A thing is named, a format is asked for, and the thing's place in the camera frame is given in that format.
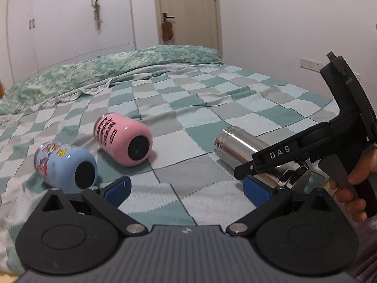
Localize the stainless steel cup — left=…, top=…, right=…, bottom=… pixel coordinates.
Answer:
left=213, top=125, right=311, bottom=191

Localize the blue cartoon cup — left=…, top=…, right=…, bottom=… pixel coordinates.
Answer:
left=34, top=142, right=98, bottom=194

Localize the pink printed cup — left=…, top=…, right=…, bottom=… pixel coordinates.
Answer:
left=93, top=112, right=153, bottom=167

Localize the right hand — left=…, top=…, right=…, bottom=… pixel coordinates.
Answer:
left=329, top=142, right=377, bottom=223

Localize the green floral quilt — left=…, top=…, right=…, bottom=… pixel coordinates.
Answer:
left=1, top=45, right=222, bottom=116

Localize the brown plush toy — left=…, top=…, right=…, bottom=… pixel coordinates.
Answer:
left=161, top=21, right=174, bottom=43

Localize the beige wooden door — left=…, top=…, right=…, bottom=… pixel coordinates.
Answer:
left=155, top=0, right=222, bottom=52

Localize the green hanging ornament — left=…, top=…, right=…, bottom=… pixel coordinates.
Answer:
left=91, top=0, right=102, bottom=31

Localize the white wardrobe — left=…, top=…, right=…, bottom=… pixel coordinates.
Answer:
left=4, top=0, right=136, bottom=83

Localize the beige wall switch panel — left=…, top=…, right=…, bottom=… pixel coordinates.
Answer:
left=300, top=58, right=323, bottom=72

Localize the black door handle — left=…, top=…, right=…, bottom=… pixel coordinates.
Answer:
left=163, top=13, right=175, bottom=22

